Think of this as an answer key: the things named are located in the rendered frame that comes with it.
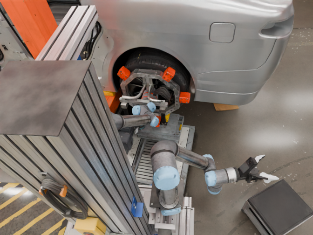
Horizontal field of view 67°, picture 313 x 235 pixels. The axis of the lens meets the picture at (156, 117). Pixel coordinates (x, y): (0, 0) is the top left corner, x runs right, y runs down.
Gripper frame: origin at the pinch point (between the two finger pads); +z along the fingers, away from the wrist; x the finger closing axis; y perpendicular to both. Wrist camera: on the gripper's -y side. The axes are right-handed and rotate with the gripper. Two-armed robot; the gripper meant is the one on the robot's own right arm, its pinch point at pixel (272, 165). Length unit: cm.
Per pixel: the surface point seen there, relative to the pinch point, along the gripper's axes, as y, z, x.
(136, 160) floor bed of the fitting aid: 103, -83, -99
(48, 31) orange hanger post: -58, -110, -78
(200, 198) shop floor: 118, -24, -50
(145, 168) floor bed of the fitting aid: 107, -75, -89
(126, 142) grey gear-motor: 71, -88, -99
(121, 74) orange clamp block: 0, -78, -112
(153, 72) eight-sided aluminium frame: -2, -51, -106
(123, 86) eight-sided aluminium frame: 13, -79, -114
